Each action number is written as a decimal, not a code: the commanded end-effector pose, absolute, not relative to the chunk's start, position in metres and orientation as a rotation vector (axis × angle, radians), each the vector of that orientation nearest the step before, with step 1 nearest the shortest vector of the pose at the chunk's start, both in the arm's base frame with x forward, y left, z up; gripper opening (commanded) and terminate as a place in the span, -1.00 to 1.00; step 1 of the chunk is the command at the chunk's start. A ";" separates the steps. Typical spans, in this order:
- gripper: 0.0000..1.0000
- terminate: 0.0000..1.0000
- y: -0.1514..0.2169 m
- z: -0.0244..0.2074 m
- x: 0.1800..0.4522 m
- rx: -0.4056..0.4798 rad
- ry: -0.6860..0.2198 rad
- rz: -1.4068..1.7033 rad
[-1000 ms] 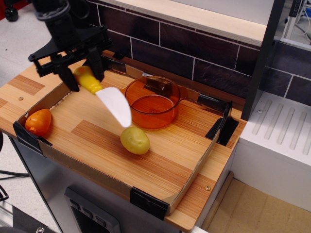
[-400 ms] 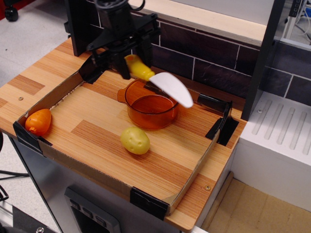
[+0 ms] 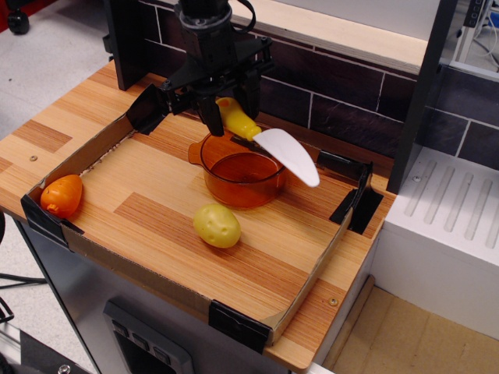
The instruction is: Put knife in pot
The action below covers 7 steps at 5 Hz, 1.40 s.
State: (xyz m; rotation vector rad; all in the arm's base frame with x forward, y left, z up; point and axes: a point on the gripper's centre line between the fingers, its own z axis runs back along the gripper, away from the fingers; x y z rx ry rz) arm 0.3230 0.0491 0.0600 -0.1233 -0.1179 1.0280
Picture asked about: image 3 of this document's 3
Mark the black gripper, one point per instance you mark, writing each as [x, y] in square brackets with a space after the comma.
[216, 61]

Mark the yellow handled toy knife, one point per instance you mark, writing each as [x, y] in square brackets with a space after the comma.
[277, 142]

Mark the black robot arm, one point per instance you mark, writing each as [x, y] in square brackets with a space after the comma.
[207, 9]

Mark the orange transparent plastic pot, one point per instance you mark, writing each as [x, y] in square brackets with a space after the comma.
[238, 173]

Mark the cardboard fence with black tape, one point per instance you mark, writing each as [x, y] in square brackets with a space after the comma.
[290, 271]

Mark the yellow toy potato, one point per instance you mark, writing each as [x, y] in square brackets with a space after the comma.
[217, 225]

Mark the orange toy carrot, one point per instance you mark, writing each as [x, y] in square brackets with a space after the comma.
[62, 197]

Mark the black caster wheel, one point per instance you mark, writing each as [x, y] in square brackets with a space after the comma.
[17, 19]

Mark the white toy sink drainboard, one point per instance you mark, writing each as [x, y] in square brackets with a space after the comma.
[438, 247]

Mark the toy oven control panel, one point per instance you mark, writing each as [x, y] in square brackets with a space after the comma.
[143, 349]

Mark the black vertical post right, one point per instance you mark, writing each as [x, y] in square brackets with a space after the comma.
[409, 144]

